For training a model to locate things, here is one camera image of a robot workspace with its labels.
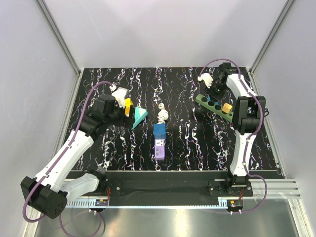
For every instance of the purple white power strip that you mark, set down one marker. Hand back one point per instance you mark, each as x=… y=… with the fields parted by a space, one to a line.
x=159 y=149

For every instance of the teal triangular power socket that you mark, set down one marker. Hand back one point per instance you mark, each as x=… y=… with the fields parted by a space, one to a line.
x=139 y=115

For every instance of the blue cube plug adapter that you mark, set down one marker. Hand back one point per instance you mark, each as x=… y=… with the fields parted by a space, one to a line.
x=159 y=131

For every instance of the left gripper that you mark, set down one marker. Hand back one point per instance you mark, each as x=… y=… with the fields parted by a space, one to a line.
x=126 y=121

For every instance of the green power strip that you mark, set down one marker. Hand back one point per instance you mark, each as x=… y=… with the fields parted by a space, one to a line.
x=217 y=109

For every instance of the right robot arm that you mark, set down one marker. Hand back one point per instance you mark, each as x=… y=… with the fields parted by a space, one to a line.
x=247 y=118

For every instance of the orange small adapter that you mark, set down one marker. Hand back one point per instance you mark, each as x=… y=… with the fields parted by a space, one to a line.
x=227 y=108

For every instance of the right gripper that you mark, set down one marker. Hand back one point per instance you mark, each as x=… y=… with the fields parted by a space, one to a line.
x=214 y=97

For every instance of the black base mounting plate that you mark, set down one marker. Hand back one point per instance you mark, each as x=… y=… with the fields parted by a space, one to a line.
x=212 y=183

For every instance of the light blue small adapter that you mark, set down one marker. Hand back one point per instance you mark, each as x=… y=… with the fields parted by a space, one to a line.
x=213 y=103

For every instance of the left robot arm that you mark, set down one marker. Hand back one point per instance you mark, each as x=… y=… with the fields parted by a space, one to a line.
x=48 y=192

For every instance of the yellow cube socket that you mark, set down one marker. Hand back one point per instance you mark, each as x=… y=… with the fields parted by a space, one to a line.
x=129 y=108

